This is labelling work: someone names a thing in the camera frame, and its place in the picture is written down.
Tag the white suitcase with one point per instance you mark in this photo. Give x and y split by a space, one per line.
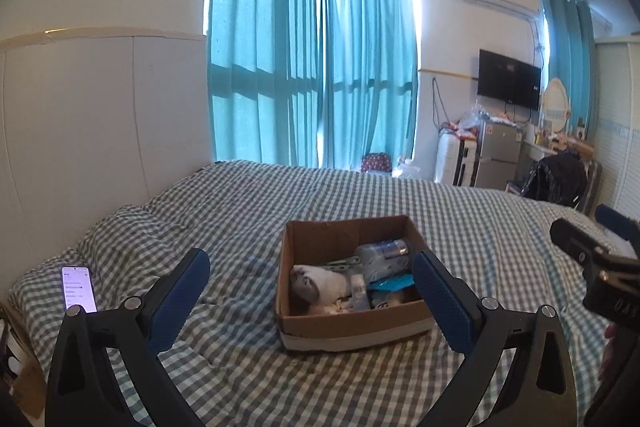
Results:
454 159

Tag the smartphone with lit screen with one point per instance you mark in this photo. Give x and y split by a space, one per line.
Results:
79 288

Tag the black jacket on chair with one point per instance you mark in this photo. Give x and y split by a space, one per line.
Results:
555 177

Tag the dark patterned bag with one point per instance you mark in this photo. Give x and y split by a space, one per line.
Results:
376 162

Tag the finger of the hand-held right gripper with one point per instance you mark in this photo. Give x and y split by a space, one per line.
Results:
580 239
617 219

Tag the clear plastic bottle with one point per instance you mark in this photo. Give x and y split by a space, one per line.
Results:
382 251

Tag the brown cardboard carton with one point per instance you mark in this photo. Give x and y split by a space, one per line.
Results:
25 377

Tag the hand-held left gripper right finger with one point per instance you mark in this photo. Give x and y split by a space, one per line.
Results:
442 304

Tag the white dressing table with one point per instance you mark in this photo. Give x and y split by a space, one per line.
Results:
542 152

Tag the clear plastic bag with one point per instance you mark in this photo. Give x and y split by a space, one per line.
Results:
474 119

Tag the green plastic clip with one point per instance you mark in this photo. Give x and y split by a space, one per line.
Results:
340 263

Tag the white padded headboard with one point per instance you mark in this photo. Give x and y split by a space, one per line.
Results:
100 132

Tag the blue tissue pack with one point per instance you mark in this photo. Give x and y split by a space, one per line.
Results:
392 282

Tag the grey ribbed suitcase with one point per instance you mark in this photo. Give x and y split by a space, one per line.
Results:
592 187

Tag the person's right hand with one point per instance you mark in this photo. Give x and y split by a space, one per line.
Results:
610 352

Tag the oval white mirror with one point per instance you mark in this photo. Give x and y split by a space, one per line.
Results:
555 104

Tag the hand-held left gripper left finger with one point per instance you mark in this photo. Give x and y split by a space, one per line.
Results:
184 299

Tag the red white packet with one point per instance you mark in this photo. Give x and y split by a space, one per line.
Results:
456 130

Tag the white lace cloth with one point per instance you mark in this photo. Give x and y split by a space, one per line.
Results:
340 306

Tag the teal curtain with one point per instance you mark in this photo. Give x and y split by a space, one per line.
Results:
260 47
370 57
570 52

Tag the white plastic bag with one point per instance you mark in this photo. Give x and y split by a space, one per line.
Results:
405 168

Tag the white wardrobe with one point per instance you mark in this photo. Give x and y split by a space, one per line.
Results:
617 122

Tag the silver small fridge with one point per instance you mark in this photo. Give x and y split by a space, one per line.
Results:
497 154

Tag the black wall television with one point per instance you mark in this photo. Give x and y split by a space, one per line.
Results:
509 78

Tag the cardboard box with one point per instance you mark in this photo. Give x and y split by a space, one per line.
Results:
345 332

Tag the white sock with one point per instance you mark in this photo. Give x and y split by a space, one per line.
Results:
322 283

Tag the white cream tube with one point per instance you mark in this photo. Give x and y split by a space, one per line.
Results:
359 292

